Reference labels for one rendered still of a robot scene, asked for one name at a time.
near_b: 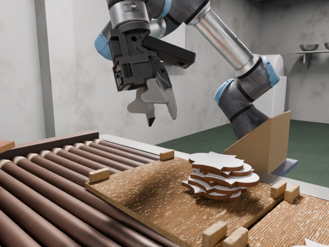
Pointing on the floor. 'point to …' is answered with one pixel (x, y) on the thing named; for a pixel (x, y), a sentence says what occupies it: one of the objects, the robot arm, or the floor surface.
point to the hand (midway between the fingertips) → (164, 123)
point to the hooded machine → (270, 111)
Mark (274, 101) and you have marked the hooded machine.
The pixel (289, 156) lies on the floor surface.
